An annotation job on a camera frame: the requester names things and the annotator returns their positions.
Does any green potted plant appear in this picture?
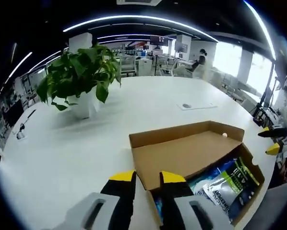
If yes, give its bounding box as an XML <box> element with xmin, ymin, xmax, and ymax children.
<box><xmin>36</xmin><ymin>44</ymin><xmax>122</xmax><ymax>120</ymax></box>

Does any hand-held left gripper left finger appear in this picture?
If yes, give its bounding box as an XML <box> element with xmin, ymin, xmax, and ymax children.
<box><xmin>68</xmin><ymin>169</ymin><xmax>137</xmax><ymax>230</ymax></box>

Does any ceiling air vent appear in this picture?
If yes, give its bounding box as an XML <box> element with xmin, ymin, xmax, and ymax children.
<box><xmin>116</xmin><ymin>0</ymin><xmax>162</xmax><ymax>6</ymax></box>

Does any silver green pouch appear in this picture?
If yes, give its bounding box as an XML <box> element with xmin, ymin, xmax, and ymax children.
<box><xmin>202</xmin><ymin>157</ymin><xmax>261</xmax><ymax>219</ymax></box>

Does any grey office chair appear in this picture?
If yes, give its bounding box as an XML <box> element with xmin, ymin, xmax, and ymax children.
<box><xmin>265</xmin><ymin>181</ymin><xmax>287</xmax><ymax>227</ymax></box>

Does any black tripod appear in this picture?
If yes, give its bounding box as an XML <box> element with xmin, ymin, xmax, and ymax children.
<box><xmin>252</xmin><ymin>76</ymin><xmax>279</xmax><ymax>126</ymax></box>

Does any blue wet wipes soft pack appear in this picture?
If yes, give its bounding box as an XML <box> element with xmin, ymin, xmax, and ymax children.
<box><xmin>154</xmin><ymin>159</ymin><xmax>233</xmax><ymax>220</ymax></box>

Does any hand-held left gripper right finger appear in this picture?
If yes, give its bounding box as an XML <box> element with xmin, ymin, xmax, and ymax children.
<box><xmin>159</xmin><ymin>170</ymin><xmax>232</xmax><ymax>230</ymax></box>

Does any brown cardboard shoe box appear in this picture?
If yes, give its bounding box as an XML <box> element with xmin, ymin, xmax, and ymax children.
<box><xmin>129</xmin><ymin>120</ymin><xmax>266</xmax><ymax>227</ymax></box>

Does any white table socket strip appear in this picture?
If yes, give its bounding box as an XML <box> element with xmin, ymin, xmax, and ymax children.
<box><xmin>176</xmin><ymin>102</ymin><xmax>218</xmax><ymax>111</ymax></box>

